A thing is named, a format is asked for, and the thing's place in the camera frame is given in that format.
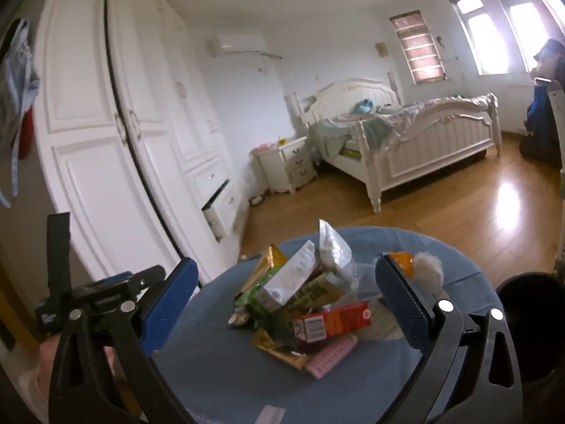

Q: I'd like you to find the gold wrapper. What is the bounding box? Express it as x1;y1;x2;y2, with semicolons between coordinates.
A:
251;328;310;370

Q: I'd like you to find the white air conditioner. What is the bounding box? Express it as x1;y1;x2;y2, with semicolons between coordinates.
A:
208;33;283;59

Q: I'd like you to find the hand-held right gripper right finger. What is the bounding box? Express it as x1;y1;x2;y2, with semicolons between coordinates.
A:
375;254;524;424

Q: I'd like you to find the yellow snack packet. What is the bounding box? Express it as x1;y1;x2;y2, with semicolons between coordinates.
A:
234;246;289;302

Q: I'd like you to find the white grey carton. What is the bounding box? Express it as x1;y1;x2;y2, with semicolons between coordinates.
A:
255;241;328;314

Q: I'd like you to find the hanging blue white cloth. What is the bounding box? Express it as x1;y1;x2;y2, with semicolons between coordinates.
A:
0;18;41;209

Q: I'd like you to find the hanging red cloth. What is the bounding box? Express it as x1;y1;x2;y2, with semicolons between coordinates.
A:
18;108;37;160

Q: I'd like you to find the blue round tablecloth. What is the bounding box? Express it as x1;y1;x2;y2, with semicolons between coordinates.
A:
145;225;505;424

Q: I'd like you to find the pink packet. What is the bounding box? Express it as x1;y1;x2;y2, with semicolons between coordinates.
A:
304;333;359;379

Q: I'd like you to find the white wardrobe drawer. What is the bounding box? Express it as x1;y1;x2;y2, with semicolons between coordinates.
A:
201;179;240;243

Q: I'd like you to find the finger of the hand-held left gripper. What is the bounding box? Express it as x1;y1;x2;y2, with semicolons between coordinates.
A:
95;265;166;295

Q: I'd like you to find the white nightstand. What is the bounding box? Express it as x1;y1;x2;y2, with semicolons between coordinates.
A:
254;137;319;195

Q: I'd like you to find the pale rumpled bedding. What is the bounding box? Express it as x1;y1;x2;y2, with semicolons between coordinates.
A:
309;96;494;160

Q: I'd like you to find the red carton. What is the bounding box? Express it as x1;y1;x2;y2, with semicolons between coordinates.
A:
291;300;372;344

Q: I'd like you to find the green yellow box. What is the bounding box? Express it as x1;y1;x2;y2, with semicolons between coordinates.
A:
282;271;350;319

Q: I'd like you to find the white bed frame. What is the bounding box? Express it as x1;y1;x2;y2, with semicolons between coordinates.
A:
293;78;504;215

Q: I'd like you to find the white wardrobe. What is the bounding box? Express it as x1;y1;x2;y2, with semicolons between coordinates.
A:
33;0;249;284

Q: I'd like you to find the bright window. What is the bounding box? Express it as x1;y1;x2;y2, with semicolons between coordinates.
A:
487;0;550;74
449;0;501;77

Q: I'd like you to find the black round waste bin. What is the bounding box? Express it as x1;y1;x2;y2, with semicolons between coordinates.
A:
494;271;565;387

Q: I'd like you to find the silver foil bag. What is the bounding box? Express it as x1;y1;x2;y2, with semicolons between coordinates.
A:
317;218;354;284

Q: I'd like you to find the orange packet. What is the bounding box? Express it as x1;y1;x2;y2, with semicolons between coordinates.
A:
387;252;420;280

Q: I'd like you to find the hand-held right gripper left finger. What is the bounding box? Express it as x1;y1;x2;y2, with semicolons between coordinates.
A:
48;256;199;424

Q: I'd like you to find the clear plastic bag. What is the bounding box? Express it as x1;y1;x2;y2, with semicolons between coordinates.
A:
348;264;386;306

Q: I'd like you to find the person's left hand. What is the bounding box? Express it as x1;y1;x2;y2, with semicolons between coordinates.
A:
39;335;60;387

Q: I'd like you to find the window with brown blind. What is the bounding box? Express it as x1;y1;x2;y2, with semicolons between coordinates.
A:
389;10;447;86

